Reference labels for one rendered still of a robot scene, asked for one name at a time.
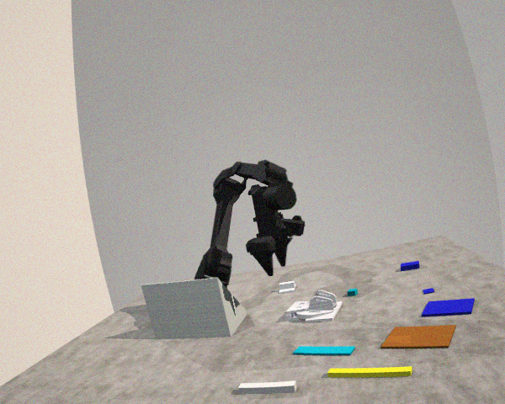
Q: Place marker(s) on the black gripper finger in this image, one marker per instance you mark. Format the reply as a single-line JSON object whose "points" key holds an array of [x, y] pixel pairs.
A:
{"points": [[280, 252], [265, 259]]}

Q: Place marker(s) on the cyan flat bar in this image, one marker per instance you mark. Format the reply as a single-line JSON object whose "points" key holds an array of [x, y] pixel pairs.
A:
{"points": [[335, 351]]}

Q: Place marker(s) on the yellow flat bar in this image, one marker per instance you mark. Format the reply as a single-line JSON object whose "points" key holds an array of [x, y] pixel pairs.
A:
{"points": [[370, 372]]}

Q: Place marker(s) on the blue flat plate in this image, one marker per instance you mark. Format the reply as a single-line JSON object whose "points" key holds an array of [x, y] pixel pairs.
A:
{"points": [[448, 307]]}

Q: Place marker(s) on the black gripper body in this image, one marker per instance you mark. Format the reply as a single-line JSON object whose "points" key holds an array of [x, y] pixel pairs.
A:
{"points": [[266, 236]]}

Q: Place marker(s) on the orange flat plate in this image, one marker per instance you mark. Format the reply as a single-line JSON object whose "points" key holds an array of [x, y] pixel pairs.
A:
{"points": [[420, 337]]}

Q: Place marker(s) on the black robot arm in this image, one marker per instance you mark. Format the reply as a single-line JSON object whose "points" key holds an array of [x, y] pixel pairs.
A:
{"points": [[279, 195]]}

